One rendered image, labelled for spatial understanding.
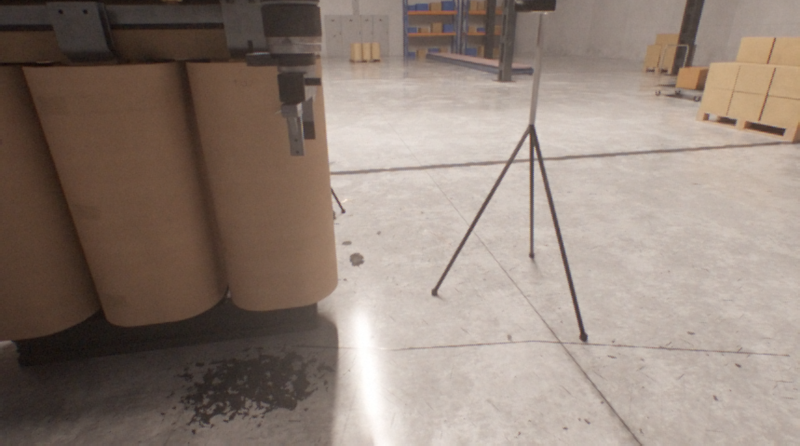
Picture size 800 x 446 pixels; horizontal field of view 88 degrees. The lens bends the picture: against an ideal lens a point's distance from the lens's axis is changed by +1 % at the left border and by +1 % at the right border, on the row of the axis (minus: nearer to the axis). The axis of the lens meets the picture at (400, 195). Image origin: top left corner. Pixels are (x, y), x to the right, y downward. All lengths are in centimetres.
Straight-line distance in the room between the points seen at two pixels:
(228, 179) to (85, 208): 44
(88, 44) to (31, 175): 47
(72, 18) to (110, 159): 39
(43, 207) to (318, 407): 109
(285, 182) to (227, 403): 77
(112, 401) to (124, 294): 37
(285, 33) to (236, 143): 64
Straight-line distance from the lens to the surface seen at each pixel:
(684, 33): 1363
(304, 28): 82
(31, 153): 170
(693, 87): 883
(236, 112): 137
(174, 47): 152
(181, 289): 166
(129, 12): 151
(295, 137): 82
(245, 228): 149
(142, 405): 177
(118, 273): 167
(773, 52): 689
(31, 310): 186
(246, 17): 138
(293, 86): 81
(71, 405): 190
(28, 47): 168
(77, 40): 151
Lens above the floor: 115
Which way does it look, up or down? 22 degrees down
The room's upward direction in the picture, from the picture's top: 1 degrees counter-clockwise
